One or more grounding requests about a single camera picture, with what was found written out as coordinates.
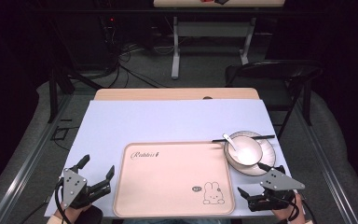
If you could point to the pale blue table sheet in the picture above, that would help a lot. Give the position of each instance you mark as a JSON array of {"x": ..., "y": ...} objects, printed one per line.
[{"x": 155, "y": 123}]

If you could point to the pink tray with rabbit print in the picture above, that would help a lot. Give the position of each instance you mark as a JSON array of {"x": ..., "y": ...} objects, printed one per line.
[{"x": 167, "y": 183}]

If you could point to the wooden desk with white legs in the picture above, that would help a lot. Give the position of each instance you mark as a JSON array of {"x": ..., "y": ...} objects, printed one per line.
[{"x": 211, "y": 29}]

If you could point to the black metal stand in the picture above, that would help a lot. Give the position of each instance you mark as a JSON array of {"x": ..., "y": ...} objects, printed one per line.
[{"x": 53, "y": 93}]

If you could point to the wooden table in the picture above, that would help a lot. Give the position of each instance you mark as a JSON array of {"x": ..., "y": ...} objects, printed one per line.
[{"x": 167, "y": 93}]

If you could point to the black chopsticks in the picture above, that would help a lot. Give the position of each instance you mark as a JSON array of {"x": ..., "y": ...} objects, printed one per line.
[{"x": 219, "y": 140}]

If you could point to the white plate with grey rim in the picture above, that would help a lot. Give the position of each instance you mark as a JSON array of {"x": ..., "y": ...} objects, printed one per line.
[{"x": 269, "y": 154}]

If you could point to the person's left hand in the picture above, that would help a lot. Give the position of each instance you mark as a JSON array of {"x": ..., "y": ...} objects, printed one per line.
[{"x": 71, "y": 214}]

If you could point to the white ceramic bowl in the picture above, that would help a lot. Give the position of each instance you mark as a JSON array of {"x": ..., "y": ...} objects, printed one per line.
[{"x": 249, "y": 153}]

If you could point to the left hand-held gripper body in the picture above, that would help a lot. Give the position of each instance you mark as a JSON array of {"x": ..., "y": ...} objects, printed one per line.
[{"x": 73, "y": 186}]

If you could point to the white ceramic spoon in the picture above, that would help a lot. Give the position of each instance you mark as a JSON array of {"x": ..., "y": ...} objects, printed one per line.
[{"x": 230, "y": 141}]

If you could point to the aluminium floor rail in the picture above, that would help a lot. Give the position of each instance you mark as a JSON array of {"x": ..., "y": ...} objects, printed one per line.
[
  {"x": 28, "y": 161},
  {"x": 323, "y": 155}
]

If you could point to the black folding chair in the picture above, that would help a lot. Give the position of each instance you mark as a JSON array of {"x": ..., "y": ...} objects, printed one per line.
[{"x": 276, "y": 69}]

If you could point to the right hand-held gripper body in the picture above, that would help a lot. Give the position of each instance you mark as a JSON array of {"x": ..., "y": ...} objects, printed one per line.
[{"x": 281, "y": 183}]

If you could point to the dark equipment with red light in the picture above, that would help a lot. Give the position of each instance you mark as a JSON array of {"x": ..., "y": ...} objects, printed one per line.
[{"x": 110, "y": 28}]

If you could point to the person's right hand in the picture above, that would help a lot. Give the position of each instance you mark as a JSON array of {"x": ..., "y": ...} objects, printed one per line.
[{"x": 292, "y": 213}]

